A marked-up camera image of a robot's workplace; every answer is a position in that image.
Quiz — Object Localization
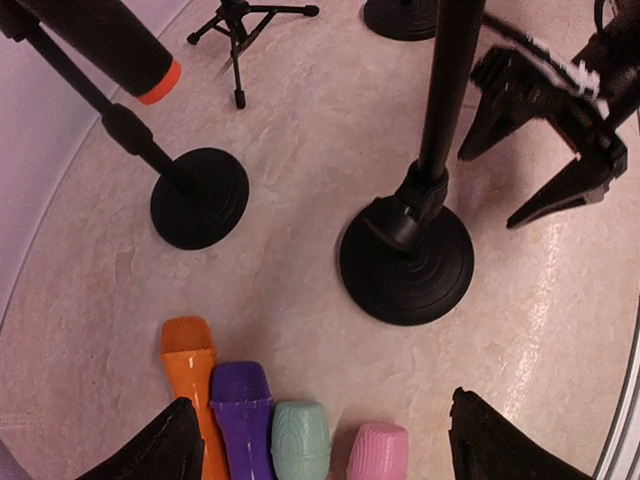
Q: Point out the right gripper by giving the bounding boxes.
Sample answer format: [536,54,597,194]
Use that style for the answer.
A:
[458,1,639,229]

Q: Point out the orange toy microphone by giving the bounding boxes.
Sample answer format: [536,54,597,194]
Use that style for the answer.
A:
[160,316,230,479]

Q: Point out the black tripod microphone stand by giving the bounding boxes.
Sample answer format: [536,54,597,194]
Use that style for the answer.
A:
[186,1,320,110]

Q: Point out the purple toy microphone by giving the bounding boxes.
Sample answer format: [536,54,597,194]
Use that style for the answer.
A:
[210,361,275,480]

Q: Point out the black wireless microphone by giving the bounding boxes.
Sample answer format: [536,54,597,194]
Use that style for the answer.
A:
[20,0,182,105]

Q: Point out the mint green toy microphone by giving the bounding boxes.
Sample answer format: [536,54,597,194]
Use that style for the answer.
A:
[271,401,331,480]

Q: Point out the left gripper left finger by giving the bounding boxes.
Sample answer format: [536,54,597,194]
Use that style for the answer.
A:
[81,397,204,480]

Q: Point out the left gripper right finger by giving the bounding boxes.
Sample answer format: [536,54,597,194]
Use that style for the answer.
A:
[449,387,591,480]

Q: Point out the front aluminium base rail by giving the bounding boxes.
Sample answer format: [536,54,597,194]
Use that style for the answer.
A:
[595,319,639,480]

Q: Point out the pink toy microphone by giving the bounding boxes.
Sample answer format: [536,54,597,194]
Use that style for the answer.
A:
[346,422,409,480]

